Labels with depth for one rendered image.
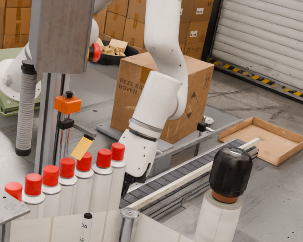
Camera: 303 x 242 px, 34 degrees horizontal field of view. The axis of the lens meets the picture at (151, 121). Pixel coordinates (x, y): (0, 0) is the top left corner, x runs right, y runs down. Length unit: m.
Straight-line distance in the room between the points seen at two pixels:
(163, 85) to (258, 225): 0.54
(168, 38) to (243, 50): 4.79
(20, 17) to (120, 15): 1.01
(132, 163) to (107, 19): 4.10
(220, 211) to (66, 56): 0.45
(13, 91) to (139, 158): 0.82
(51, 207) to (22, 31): 3.86
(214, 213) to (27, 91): 0.47
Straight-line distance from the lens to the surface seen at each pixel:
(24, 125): 1.07
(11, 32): 4.78
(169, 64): 1.30
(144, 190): 1.42
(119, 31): 5.13
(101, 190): 1.16
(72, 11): 0.95
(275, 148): 2.05
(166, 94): 1.21
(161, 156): 1.45
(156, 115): 1.21
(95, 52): 1.00
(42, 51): 0.97
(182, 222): 1.32
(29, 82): 1.04
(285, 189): 1.75
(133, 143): 1.24
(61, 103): 1.11
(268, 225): 1.51
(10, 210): 0.81
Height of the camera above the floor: 1.59
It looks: 22 degrees down
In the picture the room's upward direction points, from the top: 10 degrees clockwise
